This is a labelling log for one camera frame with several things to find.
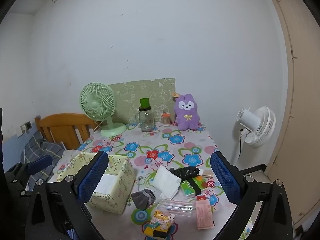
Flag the cartoon bear snack packet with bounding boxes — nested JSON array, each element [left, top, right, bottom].
[[149, 207, 177, 231]]

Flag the black fan cable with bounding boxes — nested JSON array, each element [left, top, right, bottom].
[[237, 129, 245, 159]]

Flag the pink packet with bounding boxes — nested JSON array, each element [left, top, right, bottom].
[[195, 199, 215, 230]]

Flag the beige door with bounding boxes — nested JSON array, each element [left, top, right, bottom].
[[262, 0, 320, 230]]

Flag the black plastic bag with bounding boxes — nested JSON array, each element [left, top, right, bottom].
[[169, 166, 200, 180]]

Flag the white charger cable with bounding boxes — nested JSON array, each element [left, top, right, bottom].
[[21, 130, 28, 162]]

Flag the clear plastic bag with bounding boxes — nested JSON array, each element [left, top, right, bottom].
[[150, 199, 195, 218]]

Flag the beige elastic bandage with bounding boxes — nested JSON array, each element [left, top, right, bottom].
[[199, 169, 215, 180]]

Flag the grey plaid blanket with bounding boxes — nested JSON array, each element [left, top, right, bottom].
[[4, 131, 65, 188]]

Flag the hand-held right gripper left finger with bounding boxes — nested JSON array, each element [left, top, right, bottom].
[[24, 151, 109, 240]]

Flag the floral tablecloth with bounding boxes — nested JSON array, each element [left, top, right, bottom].
[[47, 122, 253, 240]]

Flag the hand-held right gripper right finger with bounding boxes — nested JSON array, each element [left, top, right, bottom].
[[210, 151, 293, 240]]

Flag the wall socket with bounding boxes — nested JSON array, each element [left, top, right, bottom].
[[19, 121, 32, 134]]

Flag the green cartoon printed board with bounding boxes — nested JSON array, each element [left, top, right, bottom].
[[108, 78, 176, 125]]

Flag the glass jar with green lid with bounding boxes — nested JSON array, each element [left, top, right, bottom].
[[138, 98, 155, 132]]

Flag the yellow black packet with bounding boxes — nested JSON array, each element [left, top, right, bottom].
[[143, 221, 173, 239]]

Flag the purple plush bunny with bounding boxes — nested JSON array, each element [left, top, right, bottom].
[[173, 94, 200, 131]]

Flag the grey socks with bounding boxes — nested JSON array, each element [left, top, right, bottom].
[[131, 189, 156, 210]]

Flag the white cloth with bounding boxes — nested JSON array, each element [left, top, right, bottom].
[[152, 165, 182, 200]]

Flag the green tissue pack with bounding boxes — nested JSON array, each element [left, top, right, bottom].
[[180, 175, 212, 198]]

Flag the yellow printed fabric storage box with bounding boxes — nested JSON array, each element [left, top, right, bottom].
[[56, 151, 137, 215]]

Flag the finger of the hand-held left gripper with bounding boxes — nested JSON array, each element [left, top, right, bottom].
[[5, 155, 53, 198]]

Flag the green desk fan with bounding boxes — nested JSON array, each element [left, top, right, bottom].
[[80, 82, 127, 137]]

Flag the wooden chair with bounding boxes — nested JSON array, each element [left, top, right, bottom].
[[34, 113, 98, 150]]

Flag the white standing fan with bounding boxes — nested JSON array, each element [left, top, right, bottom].
[[236, 106, 276, 148]]

